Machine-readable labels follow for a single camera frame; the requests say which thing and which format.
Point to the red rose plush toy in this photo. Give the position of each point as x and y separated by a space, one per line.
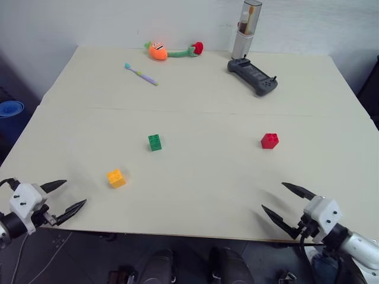
189 51

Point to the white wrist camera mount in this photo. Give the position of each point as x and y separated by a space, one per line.
23 201
324 213

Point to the blue round container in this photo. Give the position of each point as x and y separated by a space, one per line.
10 108

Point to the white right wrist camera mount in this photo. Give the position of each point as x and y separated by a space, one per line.
324 213

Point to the red toy brick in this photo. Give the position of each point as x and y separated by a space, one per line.
269 140

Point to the purple toothbrush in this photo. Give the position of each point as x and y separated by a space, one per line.
141 74

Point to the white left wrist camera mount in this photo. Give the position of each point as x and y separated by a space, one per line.
23 201

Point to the yellow toy brick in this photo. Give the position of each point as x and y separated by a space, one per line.
116 178

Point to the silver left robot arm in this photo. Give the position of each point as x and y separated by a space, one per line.
6 226

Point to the green toy brick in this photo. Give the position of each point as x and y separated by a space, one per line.
155 142

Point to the orange carrot plush toy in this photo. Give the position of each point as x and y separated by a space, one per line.
158 51

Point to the clear toothbrush travel case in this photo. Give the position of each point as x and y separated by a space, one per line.
246 29

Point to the grey handheld game controller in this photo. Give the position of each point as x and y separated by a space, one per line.
252 77

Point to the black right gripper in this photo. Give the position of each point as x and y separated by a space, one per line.
306 226

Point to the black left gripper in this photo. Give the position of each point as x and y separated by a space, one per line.
44 217

